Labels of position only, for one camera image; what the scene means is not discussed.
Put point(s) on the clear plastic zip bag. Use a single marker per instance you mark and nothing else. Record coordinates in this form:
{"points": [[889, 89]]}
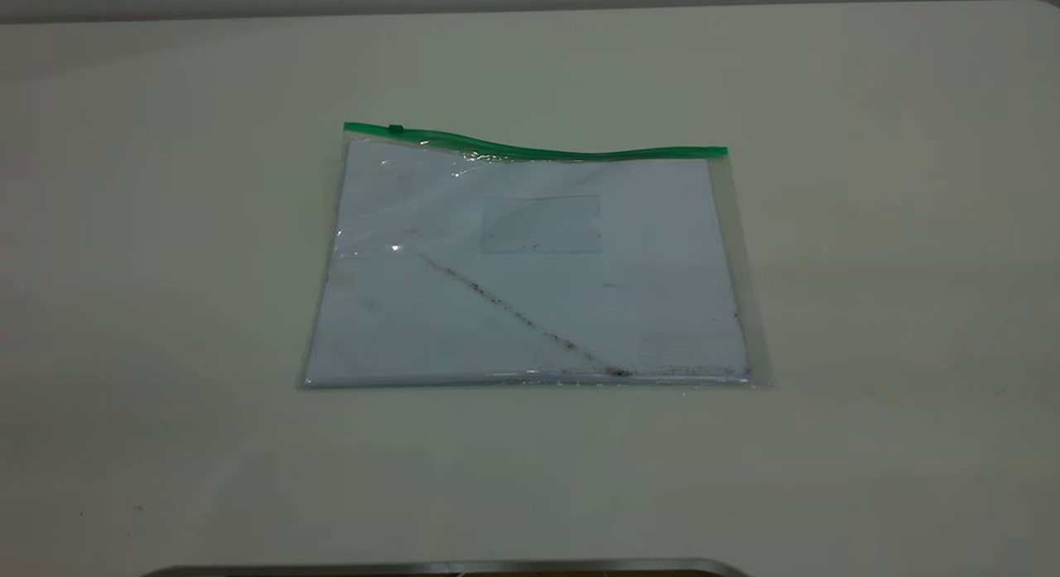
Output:
{"points": [[538, 312]]}

